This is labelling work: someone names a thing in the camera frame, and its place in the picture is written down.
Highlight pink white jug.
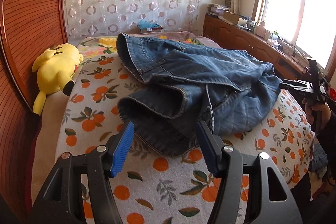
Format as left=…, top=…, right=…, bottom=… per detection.
left=253, top=20, right=266, bottom=38

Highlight floral pink blanket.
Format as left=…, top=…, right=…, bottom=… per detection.
left=77, top=31, right=221, bottom=59

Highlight long wooden side cabinet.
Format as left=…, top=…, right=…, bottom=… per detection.
left=202, top=14, right=311, bottom=81

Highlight blue denim jeans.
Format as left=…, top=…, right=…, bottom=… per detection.
left=116, top=33, right=281, bottom=157

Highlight orange print bed quilt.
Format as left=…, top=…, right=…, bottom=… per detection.
left=56, top=51, right=314, bottom=223

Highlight stack of papers and books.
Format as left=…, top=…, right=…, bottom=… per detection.
left=207, top=3, right=230, bottom=17

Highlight open cardboard box on cabinet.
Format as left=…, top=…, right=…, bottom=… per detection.
left=223, top=11, right=247, bottom=26

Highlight yellow Pikachu plush toy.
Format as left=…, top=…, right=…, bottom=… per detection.
left=32, top=43, right=84, bottom=115

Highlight cardboard box with blue cloth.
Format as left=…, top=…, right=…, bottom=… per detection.
left=137, top=20, right=163, bottom=34

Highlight person's right hand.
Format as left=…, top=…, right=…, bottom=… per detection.
left=302, top=98, right=331, bottom=129

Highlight window with wooden frame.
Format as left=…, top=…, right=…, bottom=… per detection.
left=252, top=0, right=335, bottom=73

